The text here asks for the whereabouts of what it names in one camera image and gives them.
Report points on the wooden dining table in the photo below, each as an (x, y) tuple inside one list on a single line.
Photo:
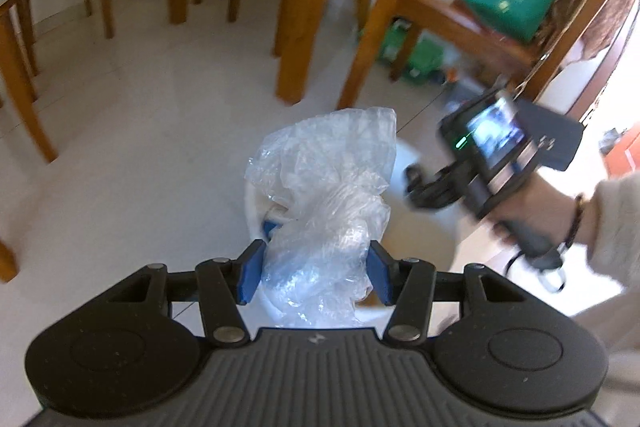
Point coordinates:
[(310, 7)]

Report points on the orange box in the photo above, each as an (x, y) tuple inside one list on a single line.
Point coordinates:
[(625, 152)]

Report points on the clear plastic bag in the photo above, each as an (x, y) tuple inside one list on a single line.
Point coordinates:
[(325, 187)]

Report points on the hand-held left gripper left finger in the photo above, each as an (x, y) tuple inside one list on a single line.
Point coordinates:
[(250, 272)]

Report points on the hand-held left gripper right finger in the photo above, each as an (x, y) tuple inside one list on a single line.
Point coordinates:
[(381, 277)]

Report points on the white plastic waste bin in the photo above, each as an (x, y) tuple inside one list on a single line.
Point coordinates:
[(425, 227)]

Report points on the person's light trousers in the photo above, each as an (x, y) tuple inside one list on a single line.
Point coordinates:
[(625, 357)]

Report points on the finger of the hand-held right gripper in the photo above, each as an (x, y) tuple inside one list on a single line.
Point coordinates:
[(430, 192)]

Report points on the person's right hand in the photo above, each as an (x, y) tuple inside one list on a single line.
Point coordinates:
[(547, 212)]

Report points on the green package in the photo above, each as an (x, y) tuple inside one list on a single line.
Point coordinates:
[(417, 57)]

